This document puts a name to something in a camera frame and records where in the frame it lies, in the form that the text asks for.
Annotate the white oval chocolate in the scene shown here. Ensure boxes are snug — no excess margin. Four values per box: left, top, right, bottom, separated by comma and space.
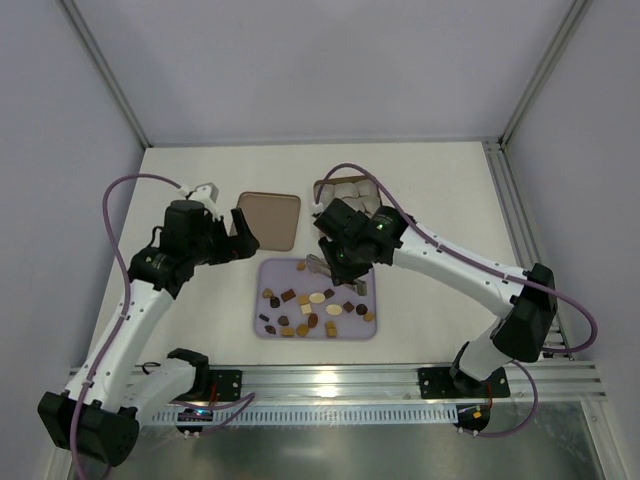
309, 292, 326, 304
326, 304, 343, 316

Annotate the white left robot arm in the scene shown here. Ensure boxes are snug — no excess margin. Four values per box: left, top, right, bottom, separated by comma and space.
37, 200, 259, 467

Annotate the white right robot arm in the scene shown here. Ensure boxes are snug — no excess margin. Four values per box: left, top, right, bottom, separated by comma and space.
314, 200, 557, 396

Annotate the brown rectangular chocolate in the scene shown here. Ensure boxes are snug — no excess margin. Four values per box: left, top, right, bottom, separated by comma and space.
281, 289, 296, 302

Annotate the caramel cube chocolate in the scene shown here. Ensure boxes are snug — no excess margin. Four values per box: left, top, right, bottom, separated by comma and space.
325, 321, 337, 338

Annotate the rose gold tin lid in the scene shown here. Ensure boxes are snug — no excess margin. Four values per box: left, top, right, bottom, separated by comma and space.
237, 191, 301, 252

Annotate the rose gold tin box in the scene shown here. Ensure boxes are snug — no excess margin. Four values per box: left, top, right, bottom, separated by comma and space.
311, 175, 382, 240

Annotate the lilac plastic tray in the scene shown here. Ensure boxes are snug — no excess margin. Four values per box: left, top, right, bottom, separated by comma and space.
253, 258, 378, 341

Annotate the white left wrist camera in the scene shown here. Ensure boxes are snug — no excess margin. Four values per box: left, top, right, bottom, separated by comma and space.
178, 183, 219, 217

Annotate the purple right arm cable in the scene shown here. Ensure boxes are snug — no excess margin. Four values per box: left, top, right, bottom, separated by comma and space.
312, 163, 599, 439

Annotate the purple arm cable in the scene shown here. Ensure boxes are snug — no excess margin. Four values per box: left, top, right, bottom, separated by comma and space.
69, 173, 257, 480
312, 163, 599, 439

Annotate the aluminium mounting rail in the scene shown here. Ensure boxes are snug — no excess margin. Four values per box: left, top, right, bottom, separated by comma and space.
210, 358, 607, 405

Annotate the slotted cable duct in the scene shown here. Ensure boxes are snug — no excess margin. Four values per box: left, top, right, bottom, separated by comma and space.
149, 402, 458, 428

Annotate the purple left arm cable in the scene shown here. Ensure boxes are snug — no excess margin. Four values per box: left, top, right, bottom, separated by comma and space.
69, 173, 257, 480

